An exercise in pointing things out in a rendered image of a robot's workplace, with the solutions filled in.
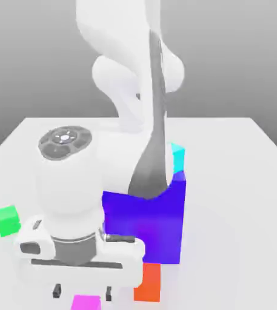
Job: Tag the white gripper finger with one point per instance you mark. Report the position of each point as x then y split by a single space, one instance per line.
56 291
108 293

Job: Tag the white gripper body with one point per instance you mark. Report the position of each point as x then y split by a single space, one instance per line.
84 276

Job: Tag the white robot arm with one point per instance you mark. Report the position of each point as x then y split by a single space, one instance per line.
118 60

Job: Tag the small magenta cube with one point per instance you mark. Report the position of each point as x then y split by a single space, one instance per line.
84 302

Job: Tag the small orange cube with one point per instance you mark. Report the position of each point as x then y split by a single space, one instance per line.
149 283

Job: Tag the small green cube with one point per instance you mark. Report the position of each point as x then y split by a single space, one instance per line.
6 220

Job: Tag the small cyan cube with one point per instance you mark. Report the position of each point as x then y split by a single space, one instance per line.
179 157

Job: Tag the large blue box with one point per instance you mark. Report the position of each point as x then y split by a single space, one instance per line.
150 225

